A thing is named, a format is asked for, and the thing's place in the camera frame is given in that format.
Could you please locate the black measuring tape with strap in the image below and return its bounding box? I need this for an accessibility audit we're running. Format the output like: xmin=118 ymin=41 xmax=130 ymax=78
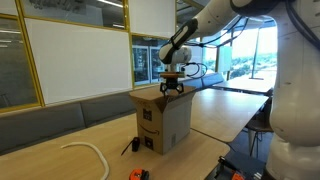
xmin=120 ymin=136 xmax=141 ymax=157

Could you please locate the open brown cardboard box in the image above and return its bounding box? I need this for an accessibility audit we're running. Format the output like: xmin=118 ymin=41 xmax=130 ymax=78
xmin=128 ymin=84 xmax=198 ymax=155

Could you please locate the white framed glass door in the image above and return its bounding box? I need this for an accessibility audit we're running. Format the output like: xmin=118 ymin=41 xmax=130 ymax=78
xmin=149 ymin=46 xmax=169 ymax=83
xmin=132 ymin=45 xmax=151 ymax=85

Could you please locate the black orange clamp tool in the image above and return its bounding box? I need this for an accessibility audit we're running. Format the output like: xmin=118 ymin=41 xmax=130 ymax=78
xmin=213 ymin=155 xmax=248 ymax=180

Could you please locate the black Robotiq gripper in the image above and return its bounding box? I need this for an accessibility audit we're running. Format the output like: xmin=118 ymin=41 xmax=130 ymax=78
xmin=159 ymin=77 xmax=185 ymax=98

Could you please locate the white rope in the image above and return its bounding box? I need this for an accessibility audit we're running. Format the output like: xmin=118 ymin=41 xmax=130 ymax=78
xmin=60 ymin=141 xmax=110 ymax=180

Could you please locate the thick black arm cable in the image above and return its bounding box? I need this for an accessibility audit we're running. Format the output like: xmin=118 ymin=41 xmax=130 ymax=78
xmin=284 ymin=0 xmax=320 ymax=51

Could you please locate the large white wall board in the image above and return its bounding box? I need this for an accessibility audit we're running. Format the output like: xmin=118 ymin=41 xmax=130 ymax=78
xmin=24 ymin=18 xmax=133 ymax=106

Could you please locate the grey upholstered bench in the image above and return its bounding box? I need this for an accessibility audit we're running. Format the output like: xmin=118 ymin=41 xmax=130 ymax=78
xmin=0 ymin=71 xmax=225 ymax=156

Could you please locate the dark cart top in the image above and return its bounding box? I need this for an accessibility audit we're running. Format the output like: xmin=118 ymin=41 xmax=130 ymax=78
xmin=206 ymin=150 xmax=268 ymax=180

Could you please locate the orange black measuring tape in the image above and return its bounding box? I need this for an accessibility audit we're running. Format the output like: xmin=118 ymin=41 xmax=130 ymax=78
xmin=128 ymin=168 xmax=150 ymax=180

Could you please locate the dark chair with metal legs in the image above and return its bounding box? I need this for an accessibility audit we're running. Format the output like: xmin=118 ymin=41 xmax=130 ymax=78
xmin=244 ymin=88 xmax=274 ymax=158

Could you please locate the pale freestanding panel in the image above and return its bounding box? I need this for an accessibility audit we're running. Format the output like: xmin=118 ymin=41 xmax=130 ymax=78
xmin=218 ymin=44 xmax=234 ymax=74

